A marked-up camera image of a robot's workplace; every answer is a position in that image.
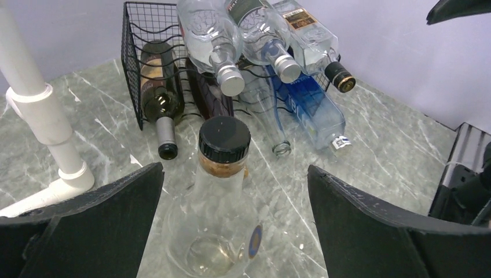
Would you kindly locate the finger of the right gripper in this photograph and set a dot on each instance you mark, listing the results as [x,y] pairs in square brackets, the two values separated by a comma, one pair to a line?
[445,10]

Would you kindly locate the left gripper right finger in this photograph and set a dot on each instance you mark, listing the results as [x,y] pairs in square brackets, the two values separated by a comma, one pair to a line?
[363,236]

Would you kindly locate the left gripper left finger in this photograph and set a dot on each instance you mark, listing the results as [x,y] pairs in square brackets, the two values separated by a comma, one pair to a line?
[101,233]

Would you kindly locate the clear round cork-stoppered bottle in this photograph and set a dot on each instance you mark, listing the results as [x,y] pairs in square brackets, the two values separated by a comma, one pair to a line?
[213,228]

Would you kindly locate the clear square bottle black cap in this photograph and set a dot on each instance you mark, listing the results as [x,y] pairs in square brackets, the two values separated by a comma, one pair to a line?
[315,48]

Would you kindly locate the blue square glass bottle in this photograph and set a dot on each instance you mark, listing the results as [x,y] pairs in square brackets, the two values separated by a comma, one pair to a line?
[321,119]

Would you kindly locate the dark green wine bottle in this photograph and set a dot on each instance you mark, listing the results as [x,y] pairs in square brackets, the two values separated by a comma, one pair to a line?
[161,101]

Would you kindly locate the dark gold-foil wine bottle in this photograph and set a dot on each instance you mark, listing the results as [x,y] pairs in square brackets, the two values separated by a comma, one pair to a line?
[207,94]

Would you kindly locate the clear slim empty bottle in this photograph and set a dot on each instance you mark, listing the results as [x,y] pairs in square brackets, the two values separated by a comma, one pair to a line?
[259,98]

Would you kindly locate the clear bottle dark label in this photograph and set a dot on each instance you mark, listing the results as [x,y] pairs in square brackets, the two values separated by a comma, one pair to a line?
[266,36]

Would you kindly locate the clear bottle silver cap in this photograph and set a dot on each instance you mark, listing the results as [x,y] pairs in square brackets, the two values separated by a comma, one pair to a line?
[213,42]

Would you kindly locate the aluminium frame rail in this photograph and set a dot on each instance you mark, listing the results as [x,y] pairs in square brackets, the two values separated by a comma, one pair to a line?
[466,157]

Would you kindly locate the white PVC pipe frame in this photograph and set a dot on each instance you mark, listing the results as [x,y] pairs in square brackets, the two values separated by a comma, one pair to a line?
[35,102]

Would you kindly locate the black wire wine rack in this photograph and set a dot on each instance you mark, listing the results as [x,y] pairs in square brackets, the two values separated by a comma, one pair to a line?
[144,22]

